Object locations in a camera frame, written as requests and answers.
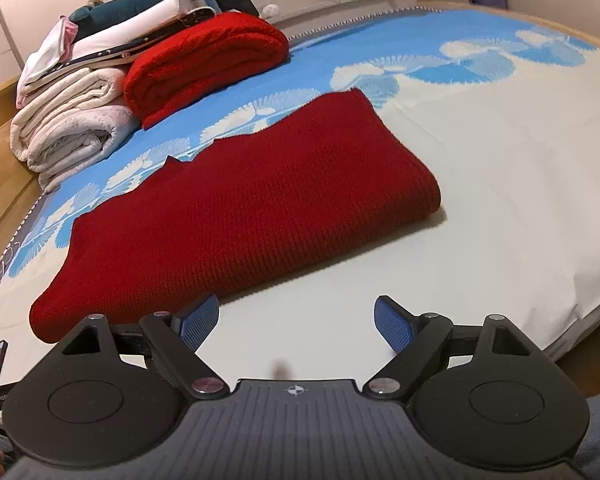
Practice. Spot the light grey folded blanket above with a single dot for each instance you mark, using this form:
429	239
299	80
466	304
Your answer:
75	140

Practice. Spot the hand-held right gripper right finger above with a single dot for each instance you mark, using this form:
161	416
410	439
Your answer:
392	325

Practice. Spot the dark red knit sweater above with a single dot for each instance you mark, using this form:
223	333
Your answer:
260	220

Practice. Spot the cream folded blanket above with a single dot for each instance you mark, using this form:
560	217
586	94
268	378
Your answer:
70	90

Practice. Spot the pink cloth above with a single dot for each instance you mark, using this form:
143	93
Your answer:
55	42

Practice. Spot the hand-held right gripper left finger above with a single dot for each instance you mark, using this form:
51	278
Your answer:
200	321

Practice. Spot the wooden bed frame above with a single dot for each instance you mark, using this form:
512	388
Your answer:
0	170

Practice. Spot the grey patterned mattress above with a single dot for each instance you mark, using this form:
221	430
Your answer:
0	270

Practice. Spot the dark patterned folded cloth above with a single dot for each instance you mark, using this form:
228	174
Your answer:
145	42

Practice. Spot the bright red folded knit blanket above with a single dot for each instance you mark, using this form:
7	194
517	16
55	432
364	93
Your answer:
205	60

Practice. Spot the blue and white printed bedsheet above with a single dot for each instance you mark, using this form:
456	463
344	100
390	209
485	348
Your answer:
480	185

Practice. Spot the white folded cloth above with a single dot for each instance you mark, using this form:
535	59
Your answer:
130	30

